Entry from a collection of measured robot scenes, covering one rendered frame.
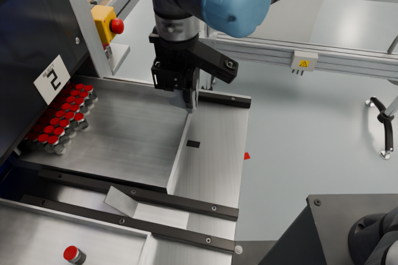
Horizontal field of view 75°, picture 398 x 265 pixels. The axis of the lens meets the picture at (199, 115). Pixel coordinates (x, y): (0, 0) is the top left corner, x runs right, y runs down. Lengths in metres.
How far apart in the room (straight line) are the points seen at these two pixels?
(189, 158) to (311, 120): 1.44
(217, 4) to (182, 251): 0.39
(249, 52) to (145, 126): 1.00
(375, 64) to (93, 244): 1.50
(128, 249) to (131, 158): 0.18
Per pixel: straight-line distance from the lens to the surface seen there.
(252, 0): 0.33
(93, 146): 0.63
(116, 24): 0.74
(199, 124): 0.62
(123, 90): 0.72
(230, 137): 0.60
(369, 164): 1.88
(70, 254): 0.49
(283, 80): 2.15
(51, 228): 0.57
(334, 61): 1.58
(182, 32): 0.44
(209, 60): 0.48
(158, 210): 0.52
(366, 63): 1.63
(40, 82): 0.57
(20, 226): 0.60
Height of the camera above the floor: 1.37
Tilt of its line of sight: 50 degrees down
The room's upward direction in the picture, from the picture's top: straight up
